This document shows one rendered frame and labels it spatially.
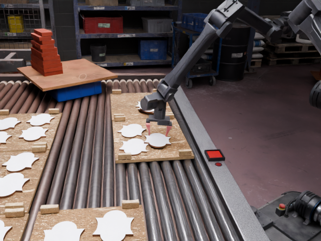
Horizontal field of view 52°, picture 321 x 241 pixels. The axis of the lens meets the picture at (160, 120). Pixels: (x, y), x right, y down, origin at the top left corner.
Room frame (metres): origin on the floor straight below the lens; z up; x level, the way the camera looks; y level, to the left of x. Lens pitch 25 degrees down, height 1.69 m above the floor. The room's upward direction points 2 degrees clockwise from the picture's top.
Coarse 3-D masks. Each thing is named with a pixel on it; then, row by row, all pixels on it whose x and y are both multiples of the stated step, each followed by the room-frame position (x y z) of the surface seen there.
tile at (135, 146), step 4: (132, 140) 1.37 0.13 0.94; (136, 140) 1.37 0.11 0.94; (140, 140) 1.37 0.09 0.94; (124, 144) 1.32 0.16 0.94; (128, 144) 1.32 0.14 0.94; (132, 144) 1.32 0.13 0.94; (136, 144) 1.32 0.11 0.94; (140, 144) 1.33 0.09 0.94; (144, 144) 1.33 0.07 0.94; (148, 144) 1.34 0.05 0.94; (120, 148) 1.28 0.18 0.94; (124, 148) 1.29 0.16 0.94; (128, 148) 1.29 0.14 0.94; (132, 148) 1.29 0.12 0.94; (136, 148) 1.29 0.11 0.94; (140, 148) 1.29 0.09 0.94; (144, 148) 1.29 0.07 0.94; (124, 152) 1.26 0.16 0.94; (128, 152) 1.25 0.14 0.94; (132, 152) 1.25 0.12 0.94; (136, 152) 1.26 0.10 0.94; (140, 152) 1.26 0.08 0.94; (144, 152) 1.27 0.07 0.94
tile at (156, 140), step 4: (148, 136) 1.40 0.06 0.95; (152, 136) 1.40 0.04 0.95; (156, 136) 1.41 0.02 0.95; (160, 136) 1.41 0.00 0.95; (164, 136) 1.41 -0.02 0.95; (148, 140) 1.36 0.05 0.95; (152, 140) 1.36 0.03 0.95; (156, 140) 1.36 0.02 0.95; (160, 140) 1.37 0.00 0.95; (164, 140) 1.37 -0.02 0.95; (168, 140) 1.37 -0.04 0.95; (152, 144) 1.31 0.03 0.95; (156, 144) 1.32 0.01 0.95; (160, 144) 1.32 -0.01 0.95; (164, 144) 1.32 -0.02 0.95; (168, 144) 1.34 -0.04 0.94
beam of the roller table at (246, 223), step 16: (176, 96) 2.05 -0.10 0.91; (192, 112) 1.79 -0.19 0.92; (192, 128) 1.58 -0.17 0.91; (208, 144) 1.40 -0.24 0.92; (224, 176) 1.13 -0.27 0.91; (224, 192) 1.03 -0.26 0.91; (240, 192) 1.03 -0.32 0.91; (240, 208) 0.94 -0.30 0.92; (240, 224) 0.85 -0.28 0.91; (256, 224) 0.86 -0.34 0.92; (240, 240) 0.81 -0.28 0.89; (256, 240) 0.79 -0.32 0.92
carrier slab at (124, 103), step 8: (112, 96) 1.96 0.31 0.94; (120, 96) 1.96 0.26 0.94; (128, 96) 1.97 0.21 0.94; (136, 96) 1.97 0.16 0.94; (112, 104) 1.82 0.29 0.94; (120, 104) 1.83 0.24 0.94; (128, 104) 1.83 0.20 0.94; (136, 104) 1.84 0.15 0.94; (168, 104) 1.85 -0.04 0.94; (112, 112) 1.70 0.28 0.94; (120, 112) 1.71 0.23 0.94; (128, 112) 1.71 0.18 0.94; (136, 112) 1.71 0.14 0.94; (144, 112) 1.72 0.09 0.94
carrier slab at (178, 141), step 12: (132, 120) 1.60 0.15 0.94; (144, 120) 1.61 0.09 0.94; (144, 132) 1.47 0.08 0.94; (156, 132) 1.47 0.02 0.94; (168, 132) 1.47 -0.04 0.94; (180, 132) 1.48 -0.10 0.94; (120, 144) 1.33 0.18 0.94; (180, 144) 1.35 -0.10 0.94; (132, 156) 1.23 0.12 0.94; (144, 156) 1.24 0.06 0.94; (156, 156) 1.24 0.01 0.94; (168, 156) 1.24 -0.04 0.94; (180, 156) 1.25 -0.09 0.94; (192, 156) 1.26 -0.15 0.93
